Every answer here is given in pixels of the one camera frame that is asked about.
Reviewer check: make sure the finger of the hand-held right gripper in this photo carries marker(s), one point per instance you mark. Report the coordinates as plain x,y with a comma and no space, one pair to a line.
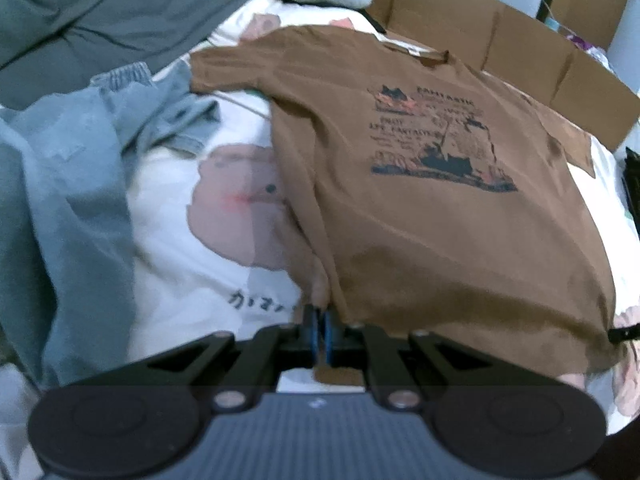
627,335

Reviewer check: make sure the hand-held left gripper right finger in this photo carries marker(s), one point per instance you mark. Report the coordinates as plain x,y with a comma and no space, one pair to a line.
330,337

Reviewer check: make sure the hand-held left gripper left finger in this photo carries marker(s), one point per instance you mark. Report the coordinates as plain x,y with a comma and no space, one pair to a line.
311,335

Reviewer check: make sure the brown t-shirt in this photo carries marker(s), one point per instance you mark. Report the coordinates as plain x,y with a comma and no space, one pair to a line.
425,260

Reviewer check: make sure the white printed bed sheet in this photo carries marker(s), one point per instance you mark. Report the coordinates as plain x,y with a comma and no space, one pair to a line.
175,280

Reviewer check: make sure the blue-grey denim pants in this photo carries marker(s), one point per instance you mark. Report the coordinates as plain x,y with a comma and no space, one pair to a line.
65,210

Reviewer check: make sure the purple patterned cloth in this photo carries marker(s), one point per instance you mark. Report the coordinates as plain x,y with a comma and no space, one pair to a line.
580,42

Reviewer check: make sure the flattened cardboard sheet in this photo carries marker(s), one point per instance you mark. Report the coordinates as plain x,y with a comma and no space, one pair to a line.
525,35

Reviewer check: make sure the teal object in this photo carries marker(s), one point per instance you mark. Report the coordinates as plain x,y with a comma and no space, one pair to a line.
551,22

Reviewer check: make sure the large cardboard box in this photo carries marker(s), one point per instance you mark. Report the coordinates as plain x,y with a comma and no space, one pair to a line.
585,5

